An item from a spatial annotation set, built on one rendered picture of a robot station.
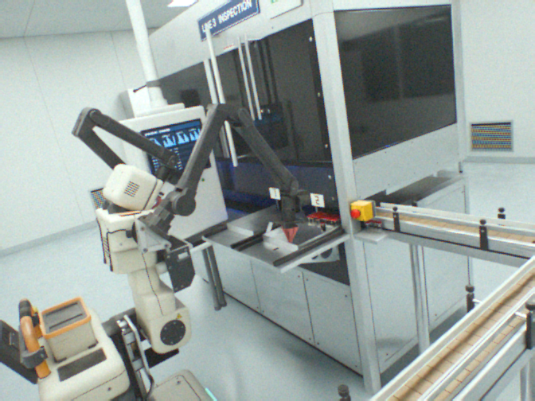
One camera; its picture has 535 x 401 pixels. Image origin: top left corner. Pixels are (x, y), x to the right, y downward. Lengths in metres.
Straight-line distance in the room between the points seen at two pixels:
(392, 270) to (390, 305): 0.18
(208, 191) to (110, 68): 4.82
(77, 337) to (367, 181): 1.30
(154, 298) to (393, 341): 1.26
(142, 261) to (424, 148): 1.46
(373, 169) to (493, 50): 4.67
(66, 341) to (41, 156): 5.37
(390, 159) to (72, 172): 5.60
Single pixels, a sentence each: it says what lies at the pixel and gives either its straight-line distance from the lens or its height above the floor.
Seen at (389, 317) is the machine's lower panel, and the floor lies 0.36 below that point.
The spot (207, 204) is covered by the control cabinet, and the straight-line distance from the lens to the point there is 2.47.
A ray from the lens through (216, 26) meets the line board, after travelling 2.29.
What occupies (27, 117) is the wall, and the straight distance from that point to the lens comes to 6.75.
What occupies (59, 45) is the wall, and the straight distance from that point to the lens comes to 6.96.
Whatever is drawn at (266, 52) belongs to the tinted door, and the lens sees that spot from 1.96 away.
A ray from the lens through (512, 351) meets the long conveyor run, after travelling 1.04.
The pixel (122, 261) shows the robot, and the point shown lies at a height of 1.06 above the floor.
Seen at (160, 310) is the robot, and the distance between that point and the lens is 1.59.
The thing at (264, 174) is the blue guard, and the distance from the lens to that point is 2.15.
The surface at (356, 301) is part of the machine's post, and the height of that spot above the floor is 0.53.
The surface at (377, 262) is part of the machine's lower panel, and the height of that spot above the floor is 0.68.
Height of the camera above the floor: 1.54
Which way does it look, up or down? 15 degrees down
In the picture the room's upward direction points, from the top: 11 degrees counter-clockwise
